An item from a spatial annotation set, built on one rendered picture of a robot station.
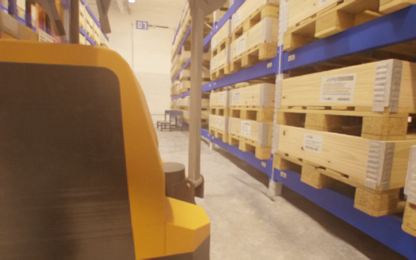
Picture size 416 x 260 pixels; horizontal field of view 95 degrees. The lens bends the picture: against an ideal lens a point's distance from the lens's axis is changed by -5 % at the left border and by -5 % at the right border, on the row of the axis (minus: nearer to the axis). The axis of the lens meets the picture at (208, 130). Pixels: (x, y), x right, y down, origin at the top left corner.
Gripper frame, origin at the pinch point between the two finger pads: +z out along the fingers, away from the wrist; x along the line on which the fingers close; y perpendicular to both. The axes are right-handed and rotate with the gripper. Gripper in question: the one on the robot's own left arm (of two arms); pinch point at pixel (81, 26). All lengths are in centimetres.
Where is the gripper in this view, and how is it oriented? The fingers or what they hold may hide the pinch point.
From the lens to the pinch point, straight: 69.6
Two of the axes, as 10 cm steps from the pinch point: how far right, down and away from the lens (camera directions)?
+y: 0.0, -5.1, 8.6
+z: 0.1, 8.6, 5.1
